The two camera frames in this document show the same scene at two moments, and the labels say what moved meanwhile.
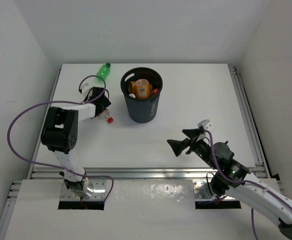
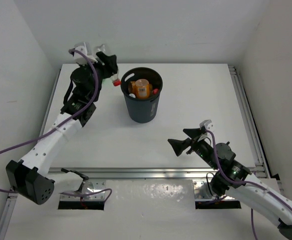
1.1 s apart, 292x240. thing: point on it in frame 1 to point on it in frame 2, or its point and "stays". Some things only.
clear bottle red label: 155,91 stays
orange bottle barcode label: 142,88 stays
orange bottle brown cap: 132,88 stays
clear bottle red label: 105,114 to 115,76
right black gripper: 178,146 stays
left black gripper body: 102,100 to 105,69
